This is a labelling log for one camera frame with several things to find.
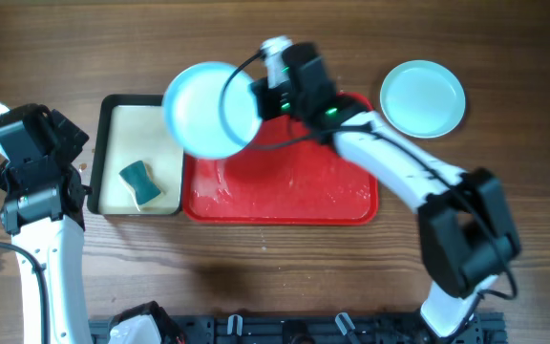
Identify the light blue plate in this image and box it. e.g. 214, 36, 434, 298
161, 61, 262, 160
379, 60, 466, 139

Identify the green and yellow sponge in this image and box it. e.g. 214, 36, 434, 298
118, 161, 162, 211

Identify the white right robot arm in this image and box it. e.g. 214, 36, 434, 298
250, 78, 521, 340

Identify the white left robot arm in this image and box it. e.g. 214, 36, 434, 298
0, 103, 94, 343

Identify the black tray with soapy water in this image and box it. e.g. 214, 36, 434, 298
87, 94, 184, 216

